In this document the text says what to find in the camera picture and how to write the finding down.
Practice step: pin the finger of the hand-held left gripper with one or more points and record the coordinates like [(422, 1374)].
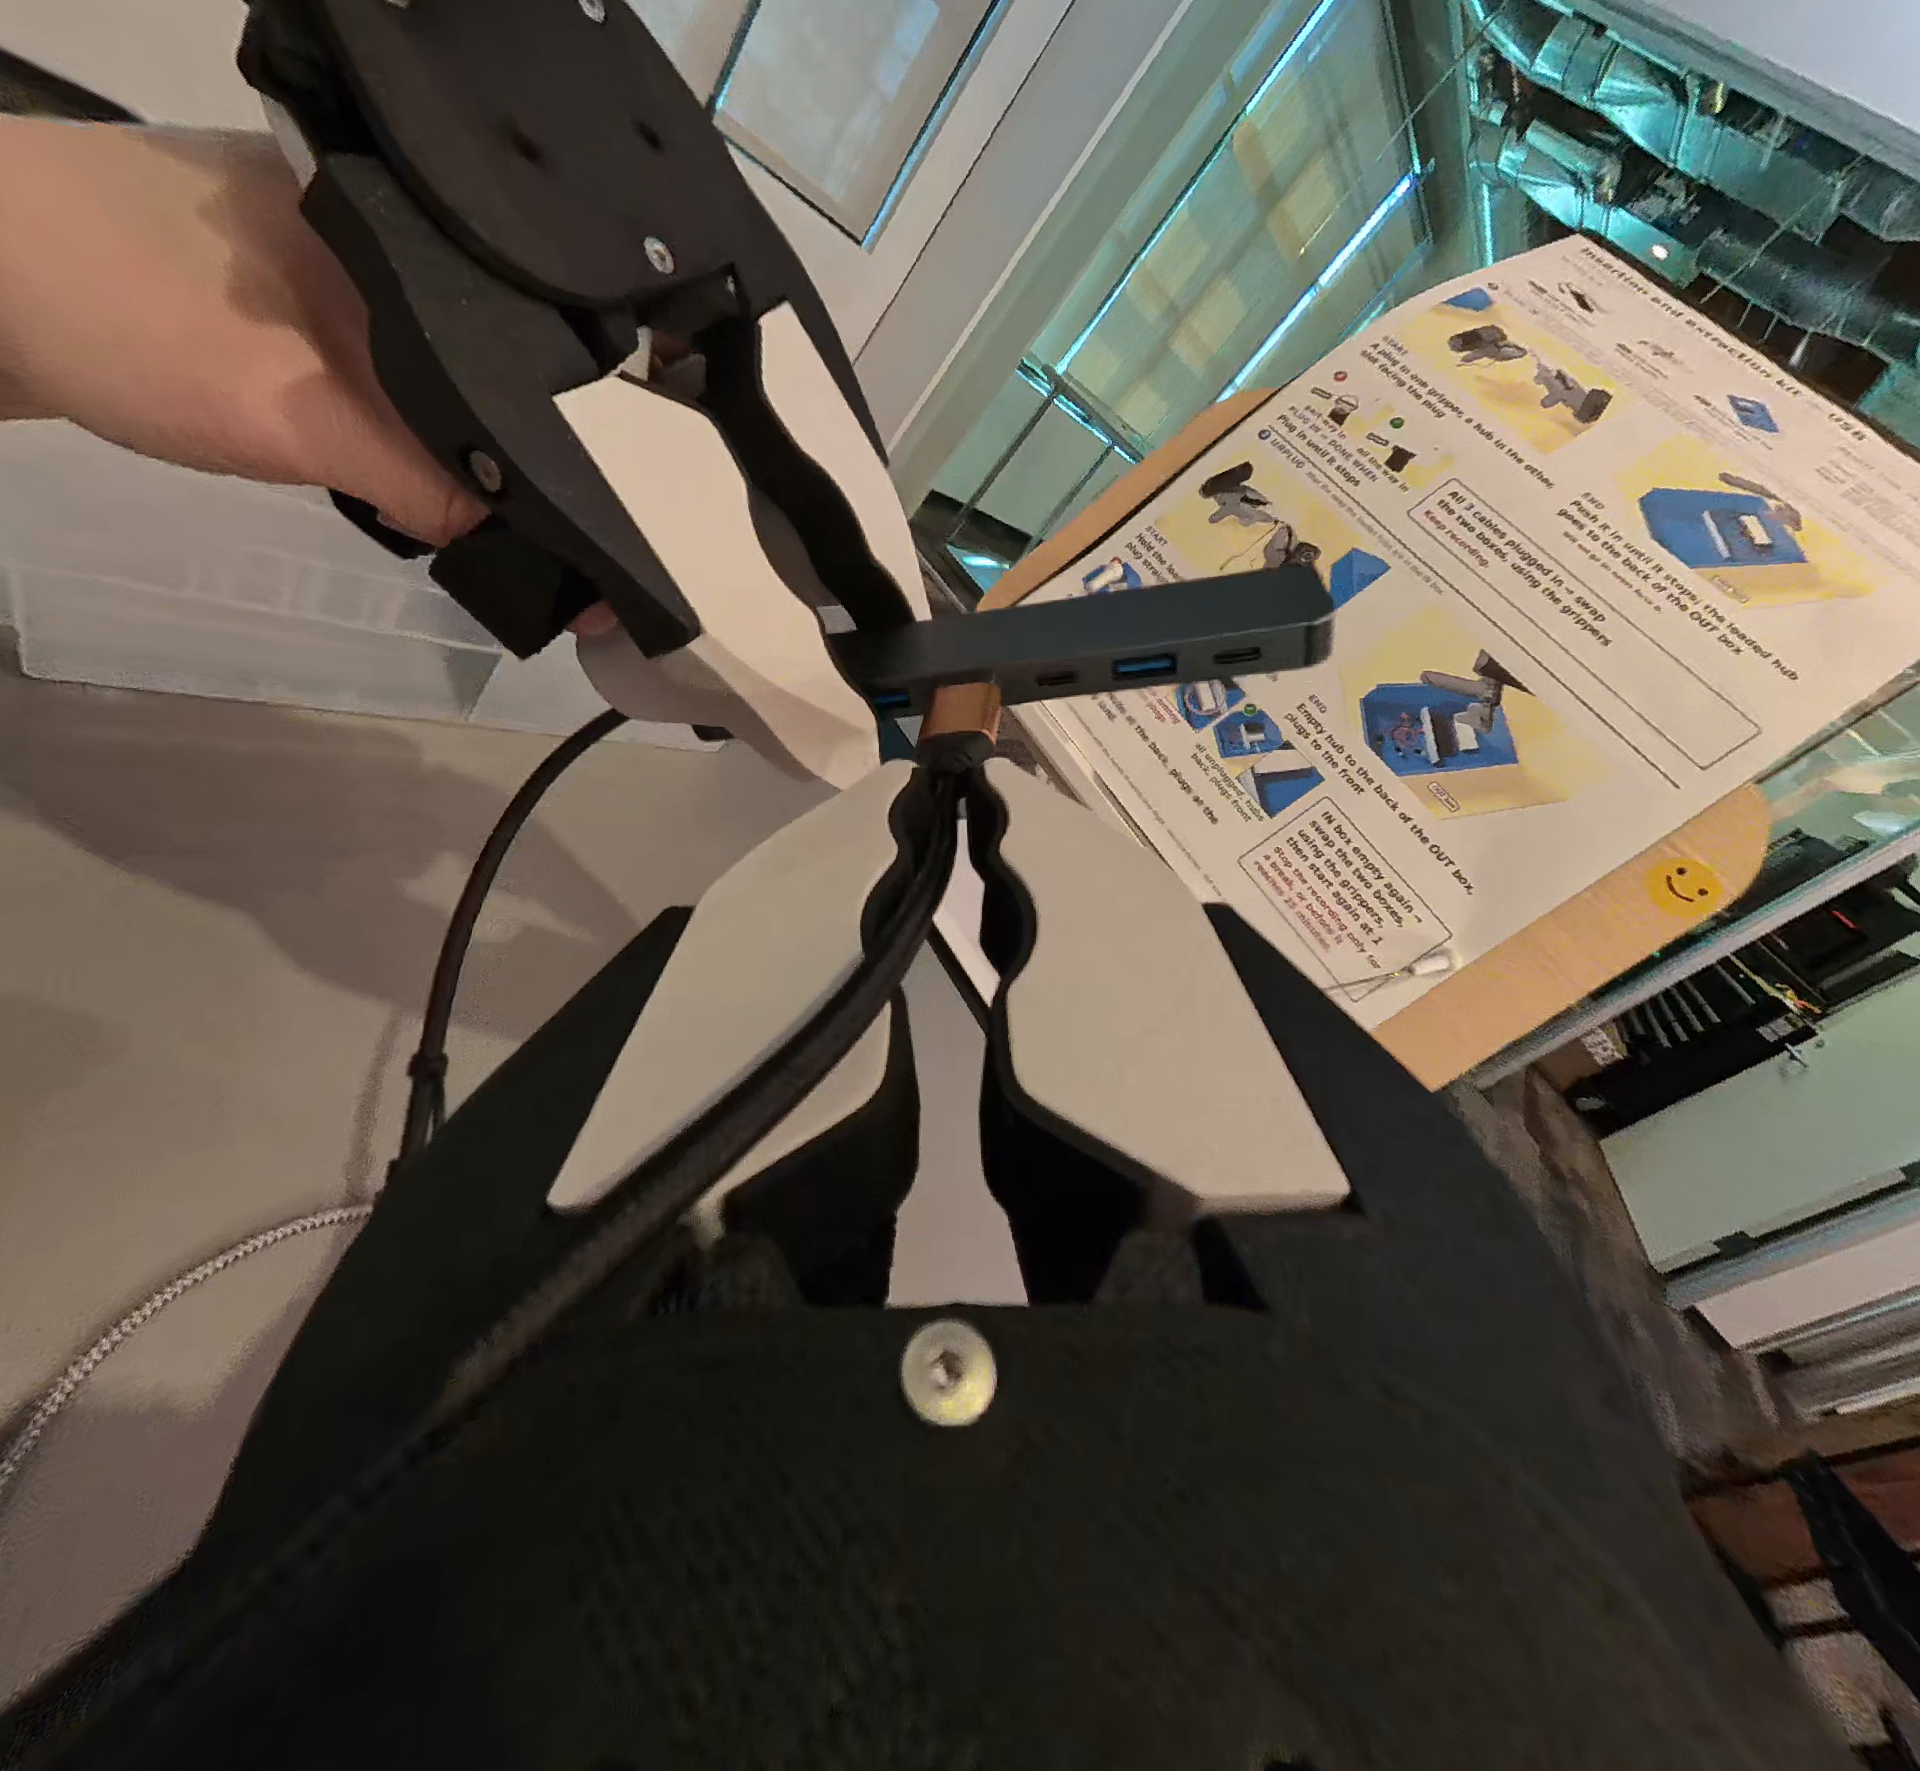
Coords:
[(660, 482), (879, 527)]

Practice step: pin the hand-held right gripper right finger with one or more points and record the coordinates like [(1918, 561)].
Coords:
[(1170, 1052)]

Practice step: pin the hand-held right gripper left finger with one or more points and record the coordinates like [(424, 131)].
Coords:
[(721, 1052)]

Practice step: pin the dark grey usb hub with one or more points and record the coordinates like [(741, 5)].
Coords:
[(1142, 623)]

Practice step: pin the person's left hand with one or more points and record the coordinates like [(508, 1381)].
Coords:
[(180, 286)]

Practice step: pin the wooden sheet board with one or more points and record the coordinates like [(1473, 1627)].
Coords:
[(1559, 946)]

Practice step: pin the large mullioned glass window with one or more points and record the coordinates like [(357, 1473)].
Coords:
[(900, 2)]

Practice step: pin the green tinted glass pane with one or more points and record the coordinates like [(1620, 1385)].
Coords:
[(1246, 228)]

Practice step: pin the clear plastic box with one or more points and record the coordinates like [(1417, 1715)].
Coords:
[(180, 600)]

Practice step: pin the yellow smiley sticker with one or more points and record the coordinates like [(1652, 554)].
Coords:
[(1685, 890)]

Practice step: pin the printed instruction sheet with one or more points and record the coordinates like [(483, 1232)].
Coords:
[(1575, 600)]

